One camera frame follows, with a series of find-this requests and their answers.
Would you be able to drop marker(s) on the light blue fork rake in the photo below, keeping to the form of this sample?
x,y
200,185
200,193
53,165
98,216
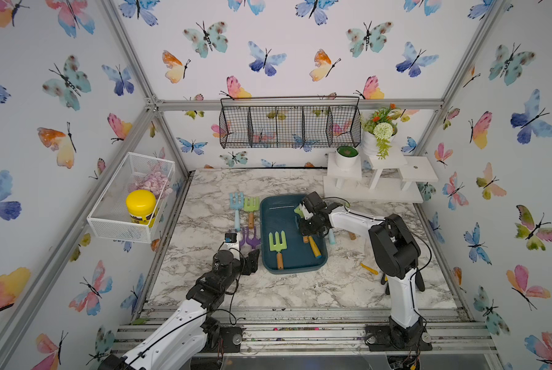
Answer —
x,y
236,201

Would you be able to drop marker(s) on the yellow glove cuff strip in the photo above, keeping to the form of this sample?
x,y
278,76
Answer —
x,y
371,270

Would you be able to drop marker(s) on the white mesh wall basket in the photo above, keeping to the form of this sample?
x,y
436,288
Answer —
x,y
109,218

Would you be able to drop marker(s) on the white tiered plant stand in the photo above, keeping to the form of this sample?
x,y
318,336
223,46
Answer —
x,y
394,179

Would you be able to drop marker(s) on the small white pot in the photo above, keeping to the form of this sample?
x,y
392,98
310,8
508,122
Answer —
x,y
346,157

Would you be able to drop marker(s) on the purple rake pink handle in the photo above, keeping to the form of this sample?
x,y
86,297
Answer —
x,y
252,238

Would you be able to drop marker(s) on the yellow black work glove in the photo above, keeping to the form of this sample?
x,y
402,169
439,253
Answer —
x,y
417,279

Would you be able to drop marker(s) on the teal rake yellow handle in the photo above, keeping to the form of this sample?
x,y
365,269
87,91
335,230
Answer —
x,y
315,249

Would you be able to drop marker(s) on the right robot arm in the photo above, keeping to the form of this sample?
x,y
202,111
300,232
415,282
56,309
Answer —
x,y
396,253

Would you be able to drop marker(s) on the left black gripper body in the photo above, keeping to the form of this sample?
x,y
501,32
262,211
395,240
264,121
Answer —
x,y
241,267

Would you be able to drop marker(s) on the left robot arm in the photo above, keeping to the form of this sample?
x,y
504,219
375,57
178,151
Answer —
x,y
191,328

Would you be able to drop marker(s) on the yellow lidded jar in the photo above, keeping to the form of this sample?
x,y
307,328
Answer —
x,y
141,206

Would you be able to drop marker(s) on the teal plastic storage box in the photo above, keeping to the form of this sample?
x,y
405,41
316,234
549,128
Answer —
x,y
277,215

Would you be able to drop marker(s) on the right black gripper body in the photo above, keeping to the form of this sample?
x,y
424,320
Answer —
x,y
308,225

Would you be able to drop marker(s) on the white pot with flowers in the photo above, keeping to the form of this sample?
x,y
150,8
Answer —
x,y
378,130

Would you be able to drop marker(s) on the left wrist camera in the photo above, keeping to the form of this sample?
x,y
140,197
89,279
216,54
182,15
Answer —
x,y
232,241

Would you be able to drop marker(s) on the black wire wall basket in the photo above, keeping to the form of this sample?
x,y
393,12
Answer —
x,y
303,123

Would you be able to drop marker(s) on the pink flower bunch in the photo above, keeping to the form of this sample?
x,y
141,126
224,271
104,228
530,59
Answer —
x,y
156,182

